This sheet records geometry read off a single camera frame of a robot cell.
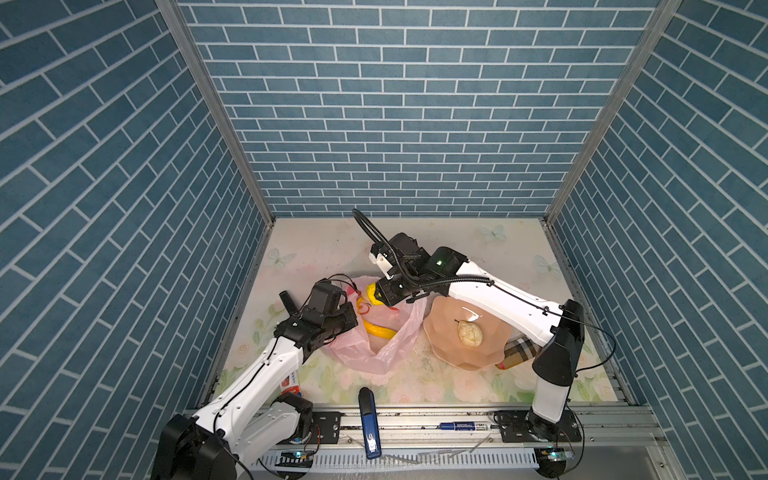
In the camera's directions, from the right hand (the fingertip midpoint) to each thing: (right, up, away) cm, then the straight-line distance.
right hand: (376, 289), depth 76 cm
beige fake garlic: (+26, -14, +8) cm, 31 cm away
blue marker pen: (+22, -34, -2) cm, 41 cm away
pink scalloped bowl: (+19, -13, +15) cm, 28 cm away
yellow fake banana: (-1, -14, +13) cm, 19 cm away
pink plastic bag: (-5, -16, +3) cm, 18 cm away
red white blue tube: (-23, -26, +4) cm, 35 cm away
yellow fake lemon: (-1, -1, -1) cm, 2 cm away
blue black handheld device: (-1, -32, -4) cm, 32 cm away
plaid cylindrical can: (+38, -18, +4) cm, 42 cm away
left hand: (-6, -8, +7) cm, 12 cm away
